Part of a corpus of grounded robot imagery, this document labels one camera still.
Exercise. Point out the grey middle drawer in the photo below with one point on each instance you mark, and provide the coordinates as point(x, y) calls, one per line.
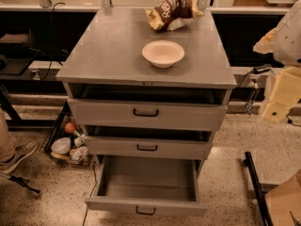
point(145, 142)

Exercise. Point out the red apple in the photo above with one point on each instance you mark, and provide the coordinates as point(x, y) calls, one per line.
point(70, 127)

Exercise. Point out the black tripod foot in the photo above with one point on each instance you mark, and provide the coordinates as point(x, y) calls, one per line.
point(21, 182)

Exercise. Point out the grey drawer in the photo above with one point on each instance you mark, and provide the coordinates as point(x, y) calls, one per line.
point(147, 186)
point(145, 142)
point(143, 110)

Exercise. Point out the person's shoe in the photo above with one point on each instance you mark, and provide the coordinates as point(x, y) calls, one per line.
point(21, 153)

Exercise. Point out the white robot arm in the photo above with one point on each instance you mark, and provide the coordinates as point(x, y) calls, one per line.
point(284, 42)

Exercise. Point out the black metal bar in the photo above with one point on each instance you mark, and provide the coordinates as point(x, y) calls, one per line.
point(265, 216)

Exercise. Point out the person's beige trouser leg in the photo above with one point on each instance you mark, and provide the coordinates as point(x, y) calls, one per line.
point(7, 145)

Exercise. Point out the black power adapter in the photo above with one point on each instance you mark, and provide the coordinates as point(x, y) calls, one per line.
point(262, 69)

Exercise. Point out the green can in basket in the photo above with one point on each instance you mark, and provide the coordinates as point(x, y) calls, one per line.
point(78, 138)

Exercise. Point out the grey drawer cabinet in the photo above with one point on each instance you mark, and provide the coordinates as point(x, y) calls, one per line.
point(107, 62)

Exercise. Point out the wire basket on floor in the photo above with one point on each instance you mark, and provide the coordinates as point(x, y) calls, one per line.
point(59, 133)

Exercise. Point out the white bowl in basket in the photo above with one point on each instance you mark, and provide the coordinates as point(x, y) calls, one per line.
point(62, 145)

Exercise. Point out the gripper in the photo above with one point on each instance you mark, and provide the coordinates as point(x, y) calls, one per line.
point(290, 40)

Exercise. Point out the grey top drawer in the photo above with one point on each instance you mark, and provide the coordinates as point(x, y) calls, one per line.
point(143, 110)

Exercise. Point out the crumpled white wrapper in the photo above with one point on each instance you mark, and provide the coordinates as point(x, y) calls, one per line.
point(79, 155)

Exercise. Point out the white bowl on cabinet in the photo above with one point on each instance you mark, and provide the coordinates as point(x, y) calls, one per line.
point(163, 53)

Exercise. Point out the brown chip bag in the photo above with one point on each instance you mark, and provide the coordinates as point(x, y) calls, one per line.
point(171, 15)

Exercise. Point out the grey bottom drawer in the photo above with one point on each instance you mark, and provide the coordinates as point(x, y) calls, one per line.
point(147, 186)

